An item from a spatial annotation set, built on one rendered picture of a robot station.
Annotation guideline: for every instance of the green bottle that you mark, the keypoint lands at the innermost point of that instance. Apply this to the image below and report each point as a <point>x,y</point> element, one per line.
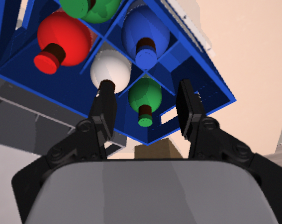
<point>145,97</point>
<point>91,11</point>

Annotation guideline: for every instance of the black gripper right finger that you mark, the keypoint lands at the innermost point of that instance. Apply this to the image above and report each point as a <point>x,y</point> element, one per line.
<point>207,140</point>

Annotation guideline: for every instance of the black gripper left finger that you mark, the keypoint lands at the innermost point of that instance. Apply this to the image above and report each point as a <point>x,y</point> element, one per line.
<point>88,141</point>

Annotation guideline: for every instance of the blue plastic bottle crate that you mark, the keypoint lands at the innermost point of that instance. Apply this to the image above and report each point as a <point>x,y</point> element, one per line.
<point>73,89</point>

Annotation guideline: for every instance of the red bottle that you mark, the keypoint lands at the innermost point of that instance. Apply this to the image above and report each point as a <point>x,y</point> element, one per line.
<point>64,40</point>

